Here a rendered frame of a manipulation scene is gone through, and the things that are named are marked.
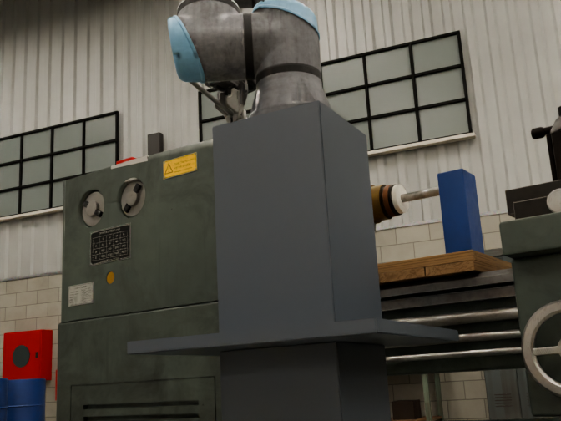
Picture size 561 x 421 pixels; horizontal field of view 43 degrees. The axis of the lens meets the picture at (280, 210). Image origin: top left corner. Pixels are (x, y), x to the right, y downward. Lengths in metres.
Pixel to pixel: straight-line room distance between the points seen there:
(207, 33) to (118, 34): 10.25
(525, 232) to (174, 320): 0.84
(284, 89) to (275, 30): 0.11
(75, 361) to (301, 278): 0.99
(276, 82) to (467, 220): 0.57
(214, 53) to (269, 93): 0.12
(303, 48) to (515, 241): 0.48
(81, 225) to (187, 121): 8.26
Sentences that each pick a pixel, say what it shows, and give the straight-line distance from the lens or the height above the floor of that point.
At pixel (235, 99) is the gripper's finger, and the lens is 1.85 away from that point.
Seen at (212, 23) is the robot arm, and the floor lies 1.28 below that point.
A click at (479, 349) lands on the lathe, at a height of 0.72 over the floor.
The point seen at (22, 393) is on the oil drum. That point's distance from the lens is 8.60.
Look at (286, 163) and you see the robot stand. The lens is 1.12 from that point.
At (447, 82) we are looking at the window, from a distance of 8.97.
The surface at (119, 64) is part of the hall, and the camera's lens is 11.26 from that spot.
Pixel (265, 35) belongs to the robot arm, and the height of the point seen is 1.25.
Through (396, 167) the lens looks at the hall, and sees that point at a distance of 8.81.
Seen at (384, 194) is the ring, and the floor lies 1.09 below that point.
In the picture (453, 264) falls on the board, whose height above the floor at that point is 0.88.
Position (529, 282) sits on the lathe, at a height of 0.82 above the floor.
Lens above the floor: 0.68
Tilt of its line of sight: 14 degrees up
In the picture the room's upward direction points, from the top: 3 degrees counter-clockwise
